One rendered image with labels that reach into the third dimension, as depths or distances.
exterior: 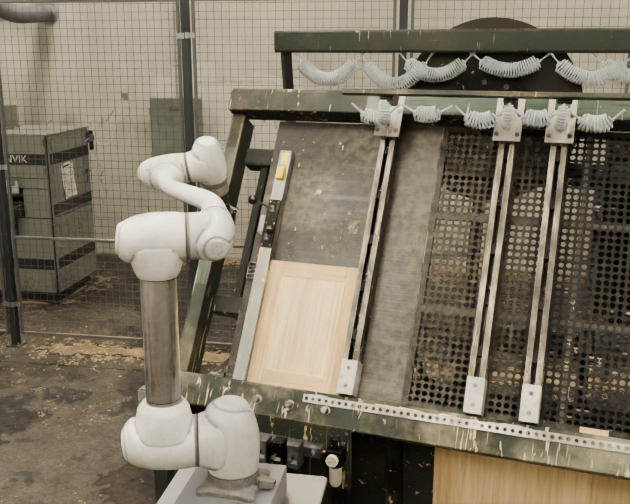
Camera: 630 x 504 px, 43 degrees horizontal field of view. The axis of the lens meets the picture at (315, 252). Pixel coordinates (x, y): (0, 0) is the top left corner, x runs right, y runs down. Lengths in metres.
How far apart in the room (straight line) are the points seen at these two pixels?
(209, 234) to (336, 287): 1.01
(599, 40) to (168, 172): 1.86
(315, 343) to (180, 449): 0.86
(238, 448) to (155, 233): 0.67
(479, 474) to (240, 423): 1.11
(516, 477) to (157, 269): 1.59
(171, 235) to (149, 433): 0.58
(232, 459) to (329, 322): 0.84
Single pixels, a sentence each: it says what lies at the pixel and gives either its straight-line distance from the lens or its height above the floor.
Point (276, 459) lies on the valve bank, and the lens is 2.97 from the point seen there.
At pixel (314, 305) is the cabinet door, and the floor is 1.17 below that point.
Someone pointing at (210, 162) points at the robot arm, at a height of 1.75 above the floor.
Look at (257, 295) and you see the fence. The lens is 3.15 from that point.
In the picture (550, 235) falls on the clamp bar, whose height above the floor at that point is 1.47.
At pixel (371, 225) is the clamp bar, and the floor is 1.47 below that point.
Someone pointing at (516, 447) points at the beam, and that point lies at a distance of 2.83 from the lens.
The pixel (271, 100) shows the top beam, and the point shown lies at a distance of 3.39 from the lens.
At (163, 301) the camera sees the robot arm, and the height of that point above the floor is 1.44.
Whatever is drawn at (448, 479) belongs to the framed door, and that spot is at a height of 0.55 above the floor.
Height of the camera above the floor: 2.12
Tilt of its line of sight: 14 degrees down
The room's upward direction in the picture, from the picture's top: straight up
